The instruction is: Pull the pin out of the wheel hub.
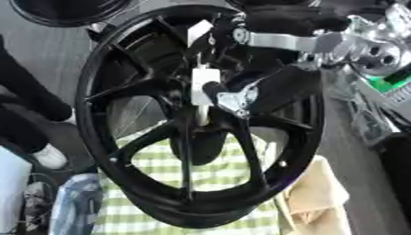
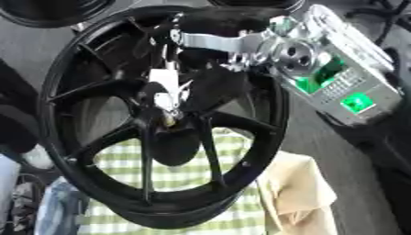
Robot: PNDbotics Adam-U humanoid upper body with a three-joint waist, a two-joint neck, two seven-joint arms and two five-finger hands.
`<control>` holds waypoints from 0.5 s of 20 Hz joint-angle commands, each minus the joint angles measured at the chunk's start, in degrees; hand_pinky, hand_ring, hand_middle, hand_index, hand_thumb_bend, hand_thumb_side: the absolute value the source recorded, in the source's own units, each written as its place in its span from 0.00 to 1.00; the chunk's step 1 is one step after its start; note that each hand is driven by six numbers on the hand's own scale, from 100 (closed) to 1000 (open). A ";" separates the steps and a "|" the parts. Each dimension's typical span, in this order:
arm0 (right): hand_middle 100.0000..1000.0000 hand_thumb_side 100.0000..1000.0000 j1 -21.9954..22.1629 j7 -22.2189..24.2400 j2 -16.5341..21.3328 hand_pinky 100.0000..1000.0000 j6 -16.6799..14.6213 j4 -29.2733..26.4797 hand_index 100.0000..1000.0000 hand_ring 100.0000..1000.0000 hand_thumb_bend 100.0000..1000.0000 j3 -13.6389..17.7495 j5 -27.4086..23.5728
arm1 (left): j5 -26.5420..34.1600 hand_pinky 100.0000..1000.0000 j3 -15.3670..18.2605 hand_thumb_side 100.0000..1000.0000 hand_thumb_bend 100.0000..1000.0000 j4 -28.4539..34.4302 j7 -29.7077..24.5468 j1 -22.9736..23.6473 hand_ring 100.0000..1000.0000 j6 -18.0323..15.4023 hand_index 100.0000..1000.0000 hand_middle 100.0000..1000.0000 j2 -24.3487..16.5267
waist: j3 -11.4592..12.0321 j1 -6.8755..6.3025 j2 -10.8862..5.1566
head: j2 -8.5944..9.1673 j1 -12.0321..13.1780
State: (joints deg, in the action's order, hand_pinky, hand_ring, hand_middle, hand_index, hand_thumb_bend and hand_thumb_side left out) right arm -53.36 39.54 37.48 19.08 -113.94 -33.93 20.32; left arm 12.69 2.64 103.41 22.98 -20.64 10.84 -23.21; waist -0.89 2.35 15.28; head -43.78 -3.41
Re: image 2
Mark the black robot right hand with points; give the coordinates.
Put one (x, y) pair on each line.
(230, 21)

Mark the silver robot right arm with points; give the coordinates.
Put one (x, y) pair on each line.
(348, 82)

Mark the black spoked wheel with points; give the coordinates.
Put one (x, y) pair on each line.
(176, 211)

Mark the black office chair base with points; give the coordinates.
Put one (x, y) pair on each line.
(382, 15)

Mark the black tire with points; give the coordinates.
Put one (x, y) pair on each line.
(48, 12)

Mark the beige cloth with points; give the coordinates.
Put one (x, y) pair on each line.
(299, 195)

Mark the person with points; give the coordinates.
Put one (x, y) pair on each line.
(59, 205)

